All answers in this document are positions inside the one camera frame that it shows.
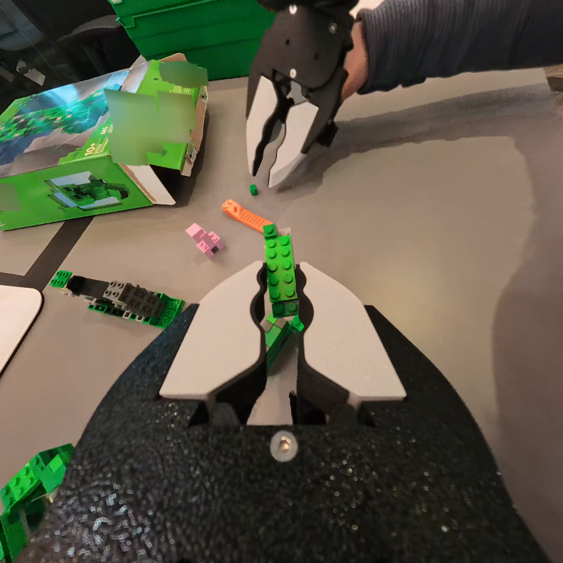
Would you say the dark office chair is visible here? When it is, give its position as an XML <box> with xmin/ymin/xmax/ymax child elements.
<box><xmin>56</xmin><ymin>15</ymin><xmax>129</xmax><ymax>78</ymax></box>

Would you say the orange brick separator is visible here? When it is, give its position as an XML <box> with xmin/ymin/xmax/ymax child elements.
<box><xmin>221</xmin><ymin>198</ymin><xmax>276</xmax><ymax>235</ymax></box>

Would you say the green plastic crate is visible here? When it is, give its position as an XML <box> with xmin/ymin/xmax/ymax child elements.
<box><xmin>107</xmin><ymin>0</ymin><xmax>277</xmax><ymax>82</ymax></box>

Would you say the person's right forearm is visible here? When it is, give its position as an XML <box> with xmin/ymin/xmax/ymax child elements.
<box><xmin>353</xmin><ymin>0</ymin><xmax>563</xmax><ymax>96</ymax></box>

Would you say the green cardboard toy box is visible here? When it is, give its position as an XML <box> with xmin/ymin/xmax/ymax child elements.
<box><xmin>0</xmin><ymin>53</ymin><xmax>210</xmax><ymax>232</ymax></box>

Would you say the green studded brick assembly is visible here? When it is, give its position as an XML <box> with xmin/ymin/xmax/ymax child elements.
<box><xmin>262</xmin><ymin>223</ymin><xmax>306</xmax><ymax>375</ymax></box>

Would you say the pink brick pig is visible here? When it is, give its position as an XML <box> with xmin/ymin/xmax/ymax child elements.
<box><xmin>185</xmin><ymin>223</ymin><xmax>226</xmax><ymax>260</ymax></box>

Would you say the person's right hand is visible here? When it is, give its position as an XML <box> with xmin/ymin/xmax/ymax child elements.
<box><xmin>341</xmin><ymin>21</ymin><xmax>371</xmax><ymax>102</ymax></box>

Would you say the white rounded board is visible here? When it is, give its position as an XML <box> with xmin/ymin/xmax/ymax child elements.
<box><xmin>0</xmin><ymin>284</ymin><xmax>44</xmax><ymax>375</ymax></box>

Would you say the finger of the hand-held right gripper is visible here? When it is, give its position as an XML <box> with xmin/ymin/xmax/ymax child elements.
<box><xmin>267</xmin><ymin>85</ymin><xmax>323</xmax><ymax>190</ymax></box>
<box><xmin>245</xmin><ymin>74</ymin><xmax>281</xmax><ymax>177</ymax></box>

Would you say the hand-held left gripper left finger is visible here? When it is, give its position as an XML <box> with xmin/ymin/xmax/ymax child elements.
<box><xmin>157</xmin><ymin>260</ymin><xmax>269</xmax><ymax>424</ymax></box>

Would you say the green checkered brick build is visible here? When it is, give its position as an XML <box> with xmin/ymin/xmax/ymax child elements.
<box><xmin>0</xmin><ymin>443</ymin><xmax>76</xmax><ymax>552</ymax></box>

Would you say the green grey black brick build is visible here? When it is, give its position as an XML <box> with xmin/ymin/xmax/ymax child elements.
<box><xmin>49</xmin><ymin>269</ymin><xmax>186</xmax><ymax>330</ymax></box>

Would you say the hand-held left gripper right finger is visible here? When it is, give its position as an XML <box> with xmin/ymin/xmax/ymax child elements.
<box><xmin>296</xmin><ymin>261</ymin><xmax>408</xmax><ymax>425</ymax></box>

